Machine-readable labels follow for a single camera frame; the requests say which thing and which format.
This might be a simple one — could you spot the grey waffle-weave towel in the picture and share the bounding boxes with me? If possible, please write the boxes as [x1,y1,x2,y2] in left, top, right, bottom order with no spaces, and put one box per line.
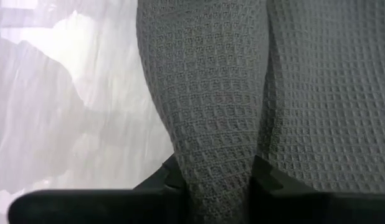
[135,0,385,224]

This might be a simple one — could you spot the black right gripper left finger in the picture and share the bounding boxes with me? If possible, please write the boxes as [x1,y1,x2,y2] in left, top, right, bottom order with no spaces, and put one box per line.
[133,153,188,195]

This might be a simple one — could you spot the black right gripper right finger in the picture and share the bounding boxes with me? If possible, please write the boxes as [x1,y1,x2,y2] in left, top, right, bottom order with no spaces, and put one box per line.
[250,156,321,195]

